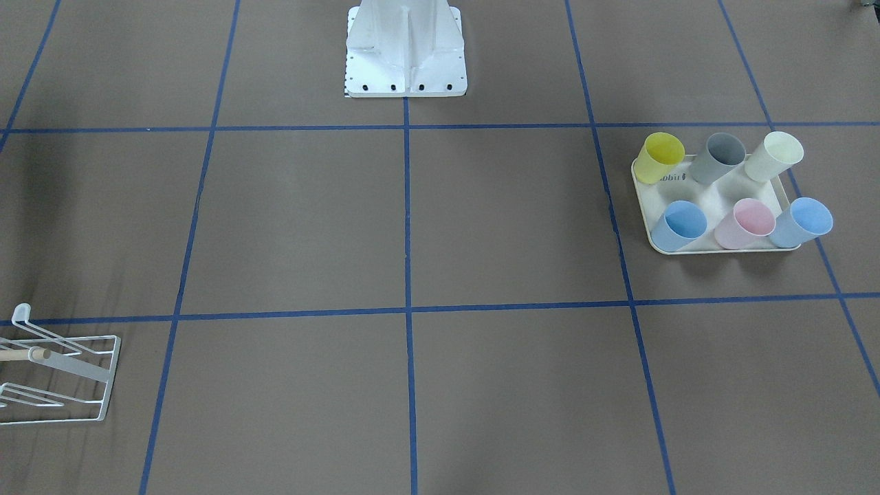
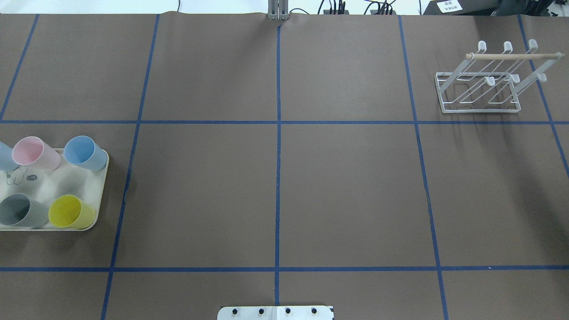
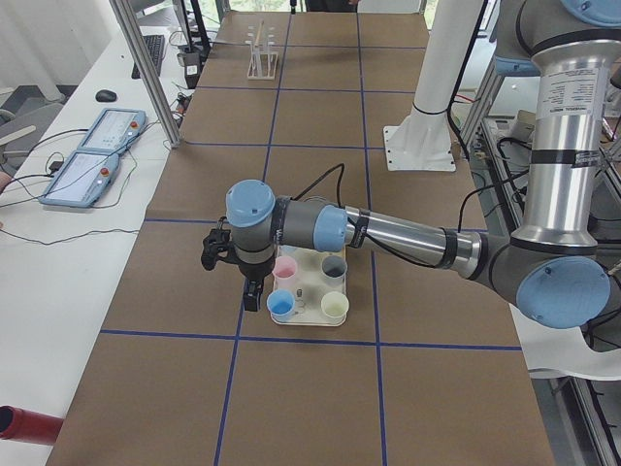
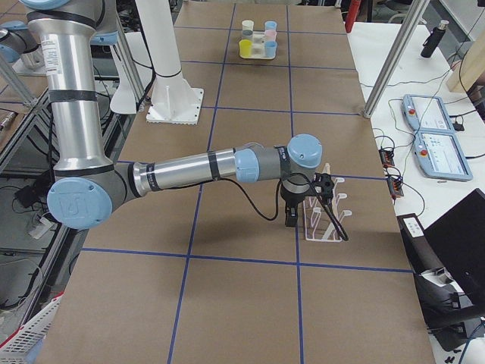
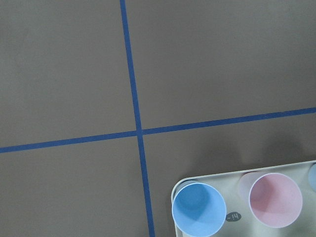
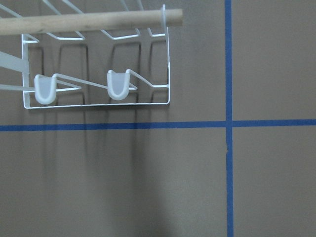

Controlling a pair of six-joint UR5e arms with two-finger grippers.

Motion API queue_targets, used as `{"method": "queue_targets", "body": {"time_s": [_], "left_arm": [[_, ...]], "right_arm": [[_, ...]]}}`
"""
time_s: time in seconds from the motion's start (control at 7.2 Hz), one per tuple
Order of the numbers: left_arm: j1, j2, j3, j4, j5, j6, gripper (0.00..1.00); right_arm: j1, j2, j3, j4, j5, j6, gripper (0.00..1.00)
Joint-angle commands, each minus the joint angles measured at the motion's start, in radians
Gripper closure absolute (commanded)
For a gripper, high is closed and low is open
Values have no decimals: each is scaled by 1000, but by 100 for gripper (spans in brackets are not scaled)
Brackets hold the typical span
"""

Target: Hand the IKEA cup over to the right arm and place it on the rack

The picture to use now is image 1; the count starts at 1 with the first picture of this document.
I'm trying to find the grey plastic cup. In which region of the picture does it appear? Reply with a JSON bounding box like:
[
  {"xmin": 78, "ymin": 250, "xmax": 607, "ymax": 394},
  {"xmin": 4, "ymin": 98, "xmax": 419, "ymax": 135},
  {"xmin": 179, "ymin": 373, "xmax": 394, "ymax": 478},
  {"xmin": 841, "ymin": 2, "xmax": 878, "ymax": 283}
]
[{"xmin": 689, "ymin": 132, "xmax": 746, "ymax": 185}]

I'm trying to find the pink plastic cup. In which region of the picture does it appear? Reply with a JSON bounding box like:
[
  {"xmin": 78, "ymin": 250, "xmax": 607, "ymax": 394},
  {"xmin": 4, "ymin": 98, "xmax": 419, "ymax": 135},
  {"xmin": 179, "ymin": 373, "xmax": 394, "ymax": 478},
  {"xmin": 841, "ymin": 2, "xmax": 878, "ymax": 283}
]
[{"xmin": 714, "ymin": 198, "xmax": 776, "ymax": 250}]

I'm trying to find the cream plastic tray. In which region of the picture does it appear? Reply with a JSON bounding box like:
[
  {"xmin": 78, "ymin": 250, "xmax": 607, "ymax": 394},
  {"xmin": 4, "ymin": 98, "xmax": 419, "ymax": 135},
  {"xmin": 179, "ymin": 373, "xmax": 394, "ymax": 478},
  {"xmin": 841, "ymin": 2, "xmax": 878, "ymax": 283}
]
[{"xmin": 630, "ymin": 155, "xmax": 801, "ymax": 256}]

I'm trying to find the white wire cup rack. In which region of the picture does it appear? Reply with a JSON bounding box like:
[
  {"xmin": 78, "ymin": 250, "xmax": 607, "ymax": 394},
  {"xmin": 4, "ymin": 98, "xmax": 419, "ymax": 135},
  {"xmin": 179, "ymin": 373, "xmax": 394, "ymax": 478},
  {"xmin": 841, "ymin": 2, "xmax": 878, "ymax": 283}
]
[{"xmin": 2, "ymin": 302, "xmax": 122, "ymax": 427}]

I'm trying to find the yellow plastic cup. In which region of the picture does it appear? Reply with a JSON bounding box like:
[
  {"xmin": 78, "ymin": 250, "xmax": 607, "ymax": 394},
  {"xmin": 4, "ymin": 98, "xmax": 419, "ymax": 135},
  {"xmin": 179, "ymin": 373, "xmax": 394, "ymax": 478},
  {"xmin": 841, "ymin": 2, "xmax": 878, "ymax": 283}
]
[{"xmin": 632, "ymin": 132, "xmax": 685, "ymax": 185}]

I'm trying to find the white plastic cup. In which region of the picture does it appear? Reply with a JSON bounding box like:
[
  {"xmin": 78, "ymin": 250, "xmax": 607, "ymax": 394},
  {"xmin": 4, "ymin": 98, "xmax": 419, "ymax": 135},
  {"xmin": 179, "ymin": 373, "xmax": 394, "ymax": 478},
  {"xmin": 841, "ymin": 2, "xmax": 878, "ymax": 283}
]
[{"xmin": 744, "ymin": 131, "xmax": 804, "ymax": 182}]

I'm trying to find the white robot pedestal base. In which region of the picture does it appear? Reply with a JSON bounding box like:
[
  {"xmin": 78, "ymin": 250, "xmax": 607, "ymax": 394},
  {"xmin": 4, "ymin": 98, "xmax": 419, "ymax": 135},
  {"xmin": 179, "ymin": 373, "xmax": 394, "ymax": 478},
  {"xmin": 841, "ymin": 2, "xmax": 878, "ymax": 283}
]
[{"xmin": 344, "ymin": 1, "xmax": 468, "ymax": 98}]

